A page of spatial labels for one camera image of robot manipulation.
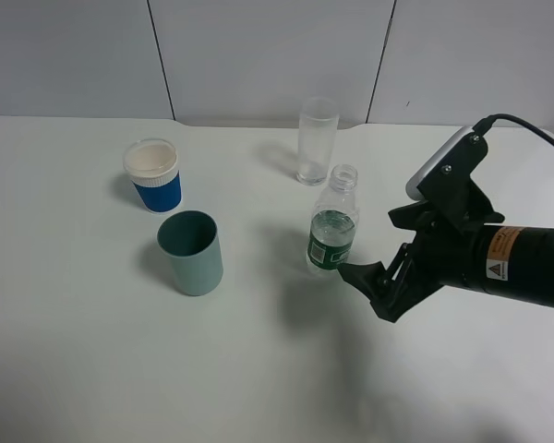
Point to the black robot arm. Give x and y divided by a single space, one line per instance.
484 256

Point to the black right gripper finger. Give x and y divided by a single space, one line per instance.
413 217

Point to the tall clear glass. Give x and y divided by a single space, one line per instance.
318 124

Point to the teal green plastic cup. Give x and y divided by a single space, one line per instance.
191 241

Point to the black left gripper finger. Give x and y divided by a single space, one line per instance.
376 283

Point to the clear plastic water bottle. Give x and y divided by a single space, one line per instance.
333 222

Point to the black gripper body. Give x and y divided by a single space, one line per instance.
438 256

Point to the blue and white cup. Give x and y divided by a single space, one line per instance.
152 165

